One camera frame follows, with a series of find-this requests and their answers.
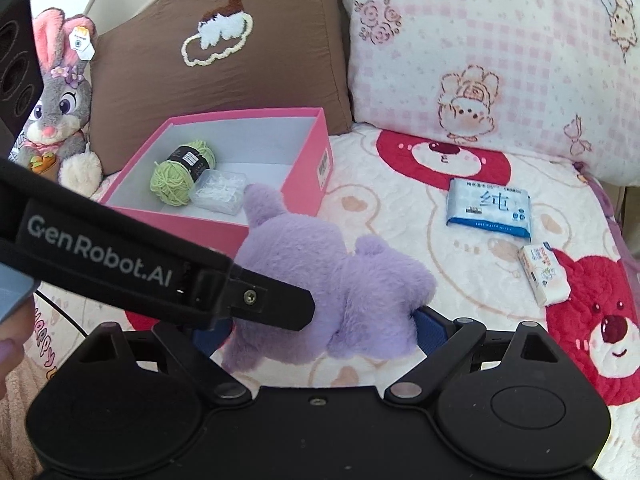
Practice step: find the small wipes packet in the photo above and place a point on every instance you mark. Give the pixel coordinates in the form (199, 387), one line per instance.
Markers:
(542, 275)

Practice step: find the brown embroidered pillow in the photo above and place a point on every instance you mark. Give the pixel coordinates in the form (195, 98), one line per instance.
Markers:
(150, 85)

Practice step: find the pink checked printed pillow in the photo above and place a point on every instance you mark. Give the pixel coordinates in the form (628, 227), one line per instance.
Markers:
(500, 35)

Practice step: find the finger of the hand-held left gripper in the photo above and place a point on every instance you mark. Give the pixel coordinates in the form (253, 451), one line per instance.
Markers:
(270, 300)

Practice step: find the pink cardboard box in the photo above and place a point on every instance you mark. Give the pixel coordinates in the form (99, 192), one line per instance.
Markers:
(300, 195)

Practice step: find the clear plastic box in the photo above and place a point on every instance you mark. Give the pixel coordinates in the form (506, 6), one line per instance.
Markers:
(217, 192)

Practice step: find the grey rabbit plush toy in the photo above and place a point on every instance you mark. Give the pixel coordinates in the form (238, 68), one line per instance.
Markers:
(60, 105)

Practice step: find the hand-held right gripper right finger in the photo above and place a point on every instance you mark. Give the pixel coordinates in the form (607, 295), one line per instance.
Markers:
(430, 325)

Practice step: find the bear printed blanket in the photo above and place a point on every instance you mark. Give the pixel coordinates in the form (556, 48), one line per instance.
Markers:
(400, 270)

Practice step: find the person's left hand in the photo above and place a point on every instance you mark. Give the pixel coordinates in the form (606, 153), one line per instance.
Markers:
(10, 350)

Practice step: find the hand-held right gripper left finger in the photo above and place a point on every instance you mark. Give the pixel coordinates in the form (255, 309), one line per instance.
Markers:
(210, 340)

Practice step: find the green yarn ball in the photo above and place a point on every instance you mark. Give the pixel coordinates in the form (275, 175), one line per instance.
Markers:
(167, 182)

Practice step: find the pink fleece clothing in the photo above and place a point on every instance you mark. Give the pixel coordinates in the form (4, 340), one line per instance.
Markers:
(15, 420)

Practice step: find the purple plush toy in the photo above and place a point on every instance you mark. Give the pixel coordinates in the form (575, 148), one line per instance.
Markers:
(310, 260)

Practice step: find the blue tissue pack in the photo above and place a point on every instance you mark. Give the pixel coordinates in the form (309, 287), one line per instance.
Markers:
(490, 210)

